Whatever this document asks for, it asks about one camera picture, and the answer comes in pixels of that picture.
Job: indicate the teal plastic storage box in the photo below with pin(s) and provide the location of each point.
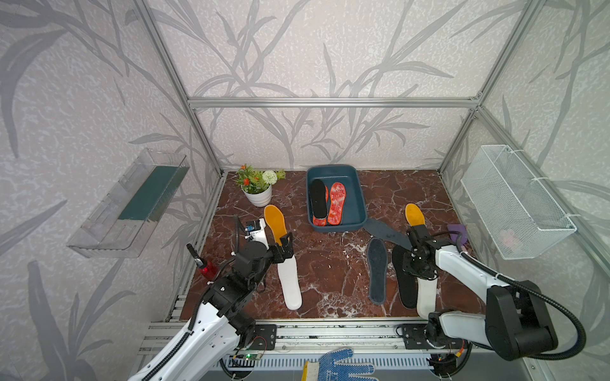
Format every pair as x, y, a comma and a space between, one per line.
354, 212

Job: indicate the white insole right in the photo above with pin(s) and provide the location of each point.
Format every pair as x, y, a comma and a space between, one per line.
426, 297

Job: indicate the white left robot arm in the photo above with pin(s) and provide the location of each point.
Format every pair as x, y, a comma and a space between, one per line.
219, 324

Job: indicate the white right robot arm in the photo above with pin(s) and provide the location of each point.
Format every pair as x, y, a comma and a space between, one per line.
516, 322

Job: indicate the white wire mesh basket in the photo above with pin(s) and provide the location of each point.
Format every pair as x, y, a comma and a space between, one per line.
522, 218

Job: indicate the red orange-edged insole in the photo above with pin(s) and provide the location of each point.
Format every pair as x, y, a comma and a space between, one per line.
337, 197
321, 222

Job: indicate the blue white work glove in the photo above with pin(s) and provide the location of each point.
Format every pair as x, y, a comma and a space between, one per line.
333, 366

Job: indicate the yellow fuzzy insole left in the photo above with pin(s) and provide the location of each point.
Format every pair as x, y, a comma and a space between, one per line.
274, 219

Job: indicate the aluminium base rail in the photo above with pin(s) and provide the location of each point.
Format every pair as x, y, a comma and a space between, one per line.
313, 335

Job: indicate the potted artificial plant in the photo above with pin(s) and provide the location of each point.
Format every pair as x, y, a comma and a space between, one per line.
257, 185

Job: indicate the green circuit board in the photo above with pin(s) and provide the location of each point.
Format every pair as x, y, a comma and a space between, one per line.
244, 358

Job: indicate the yellow fuzzy insole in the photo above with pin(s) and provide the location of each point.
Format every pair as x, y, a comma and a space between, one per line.
414, 215
274, 219

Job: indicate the clear acrylic wall shelf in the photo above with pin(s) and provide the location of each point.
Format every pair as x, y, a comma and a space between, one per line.
124, 221

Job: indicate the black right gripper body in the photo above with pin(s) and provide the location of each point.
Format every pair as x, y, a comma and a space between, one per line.
411, 264

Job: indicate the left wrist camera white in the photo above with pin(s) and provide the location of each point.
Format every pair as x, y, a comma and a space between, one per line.
255, 231

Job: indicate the white insole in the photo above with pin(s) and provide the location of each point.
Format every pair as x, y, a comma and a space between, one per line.
426, 297
288, 276

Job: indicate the yellow fuzzy insole right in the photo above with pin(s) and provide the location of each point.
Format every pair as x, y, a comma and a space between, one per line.
414, 215

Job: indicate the white insole left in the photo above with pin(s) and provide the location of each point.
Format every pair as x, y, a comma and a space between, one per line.
288, 276

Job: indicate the black insole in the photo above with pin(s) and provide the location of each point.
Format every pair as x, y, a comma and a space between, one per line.
318, 199
407, 284

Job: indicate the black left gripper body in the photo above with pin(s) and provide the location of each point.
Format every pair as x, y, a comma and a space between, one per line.
277, 257

